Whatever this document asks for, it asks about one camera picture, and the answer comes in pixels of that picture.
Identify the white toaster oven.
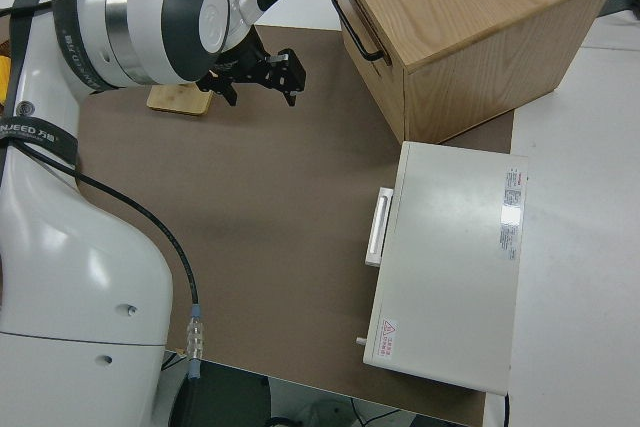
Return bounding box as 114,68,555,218
355,140,530,396

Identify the black controller box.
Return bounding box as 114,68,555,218
168,359,272,427

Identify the brown table mat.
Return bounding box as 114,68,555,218
74,24,517,427

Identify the large wooden box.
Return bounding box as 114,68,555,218
324,0,619,146

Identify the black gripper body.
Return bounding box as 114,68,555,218
211,28,279,84

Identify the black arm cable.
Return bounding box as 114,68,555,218
0,0,207,380

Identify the wooden mug stand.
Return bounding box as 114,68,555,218
146,82,212,119

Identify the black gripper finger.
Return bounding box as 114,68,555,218
196,73,240,108
266,47,308,108

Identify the black box handle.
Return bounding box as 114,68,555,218
329,0,387,63

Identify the yellow corn cob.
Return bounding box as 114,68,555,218
0,54,12,104

